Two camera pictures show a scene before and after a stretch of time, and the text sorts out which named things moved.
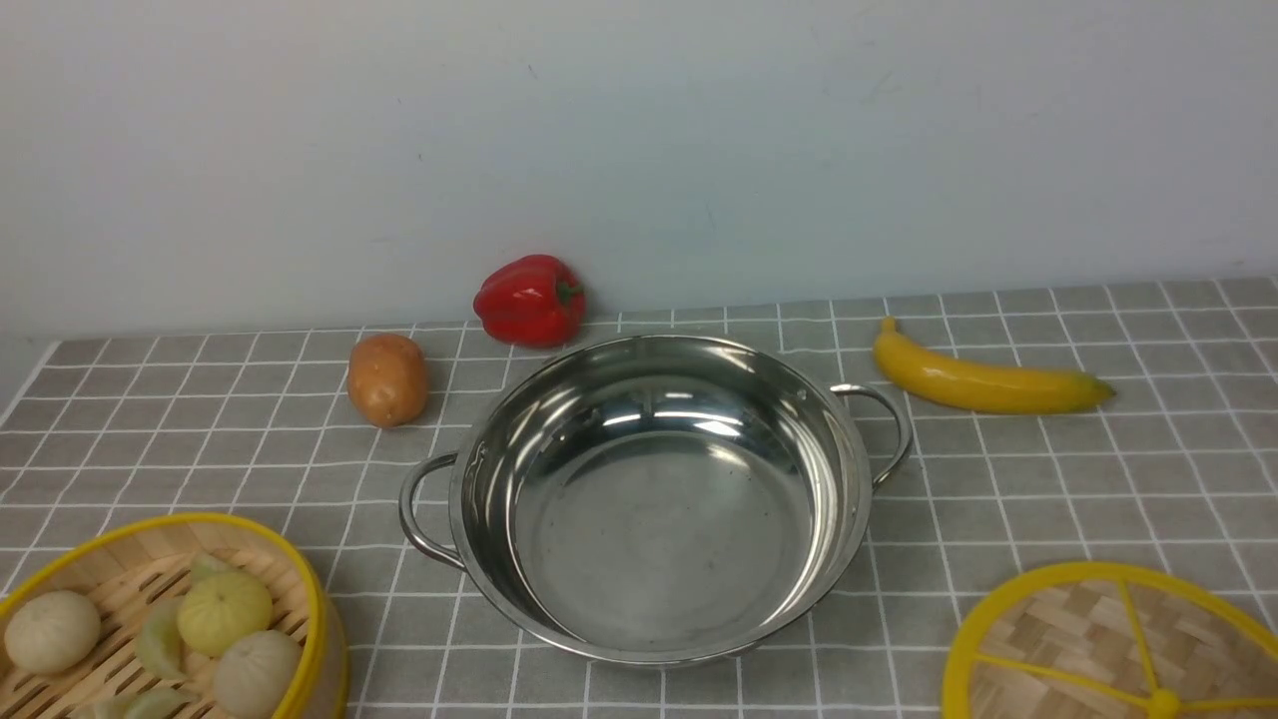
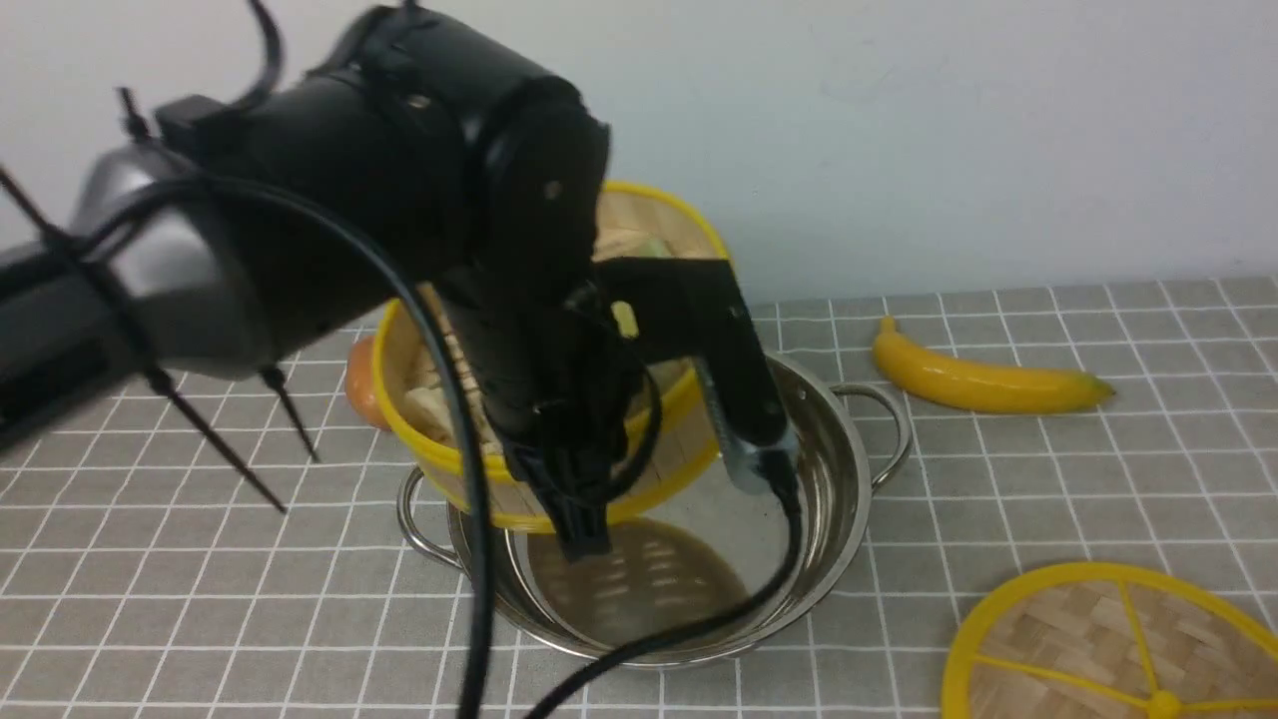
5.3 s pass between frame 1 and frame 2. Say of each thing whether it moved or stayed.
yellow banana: stayed
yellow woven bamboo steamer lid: stayed
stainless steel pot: stayed
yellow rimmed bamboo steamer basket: moved
